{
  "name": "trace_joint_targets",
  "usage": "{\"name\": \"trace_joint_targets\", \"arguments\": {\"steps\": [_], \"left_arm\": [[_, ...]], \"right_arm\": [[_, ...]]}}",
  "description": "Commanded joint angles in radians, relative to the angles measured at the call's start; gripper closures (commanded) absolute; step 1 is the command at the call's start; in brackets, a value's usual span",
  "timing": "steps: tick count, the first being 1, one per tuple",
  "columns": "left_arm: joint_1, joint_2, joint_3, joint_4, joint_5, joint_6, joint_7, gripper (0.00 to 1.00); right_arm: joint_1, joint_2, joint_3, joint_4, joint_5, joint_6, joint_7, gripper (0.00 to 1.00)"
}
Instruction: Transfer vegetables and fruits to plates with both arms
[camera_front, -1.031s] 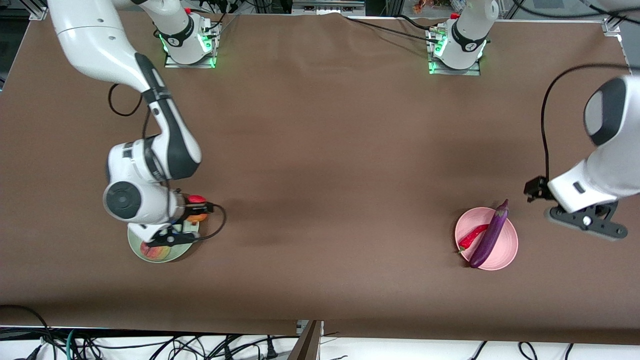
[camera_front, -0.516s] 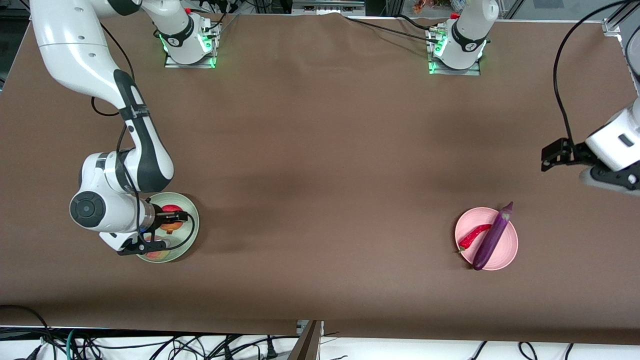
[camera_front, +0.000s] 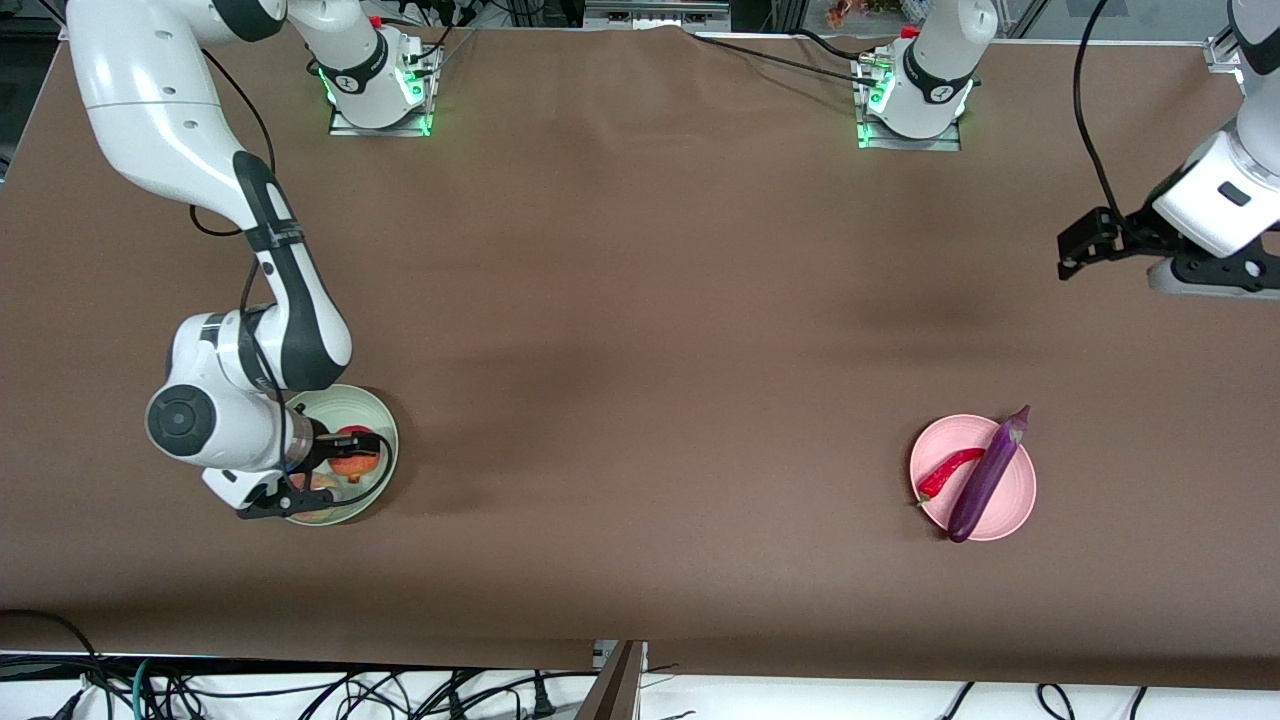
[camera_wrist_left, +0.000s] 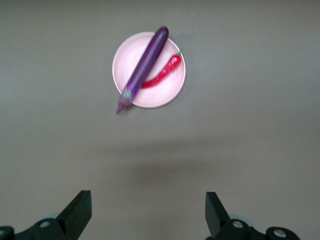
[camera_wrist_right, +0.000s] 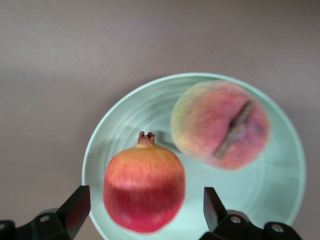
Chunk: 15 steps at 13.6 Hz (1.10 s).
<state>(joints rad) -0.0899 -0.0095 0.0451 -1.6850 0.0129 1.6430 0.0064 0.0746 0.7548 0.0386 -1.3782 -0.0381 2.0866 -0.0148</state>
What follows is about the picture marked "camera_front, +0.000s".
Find red apple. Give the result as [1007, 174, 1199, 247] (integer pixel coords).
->
[332, 424, 384, 483]

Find yellow pink peach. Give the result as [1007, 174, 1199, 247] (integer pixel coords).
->
[288, 470, 346, 524]

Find purple eggplant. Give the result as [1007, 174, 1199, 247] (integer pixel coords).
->
[946, 404, 1032, 544]

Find red chili pepper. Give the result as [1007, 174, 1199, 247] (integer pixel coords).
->
[915, 447, 988, 507]

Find green round plate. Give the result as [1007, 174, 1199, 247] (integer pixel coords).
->
[280, 384, 400, 527]

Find pink round plate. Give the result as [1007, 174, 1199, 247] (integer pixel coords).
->
[909, 414, 1038, 542]

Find brown table cloth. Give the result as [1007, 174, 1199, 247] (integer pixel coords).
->
[0, 18, 1280, 691]

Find grey device box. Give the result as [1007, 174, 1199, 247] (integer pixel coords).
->
[583, 0, 733, 31]

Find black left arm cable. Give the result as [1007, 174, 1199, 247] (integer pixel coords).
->
[1072, 0, 1151, 241]

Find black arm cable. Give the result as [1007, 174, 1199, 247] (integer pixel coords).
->
[188, 45, 398, 508]
[1072, 0, 1151, 241]

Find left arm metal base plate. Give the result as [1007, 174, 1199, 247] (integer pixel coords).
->
[853, 52, 963, 152]

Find black looped floor cable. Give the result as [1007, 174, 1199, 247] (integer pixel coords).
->
[0, 610, 116, 720]

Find black cable across cloth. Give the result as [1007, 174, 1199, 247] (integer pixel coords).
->
[686, 30, 883, 89]
[790, 27, 871, 63]

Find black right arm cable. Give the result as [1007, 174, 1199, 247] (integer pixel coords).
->
[188, 45, 398, 508]

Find grey wooden post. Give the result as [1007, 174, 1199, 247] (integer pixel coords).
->
[577, 640, 649, 720]

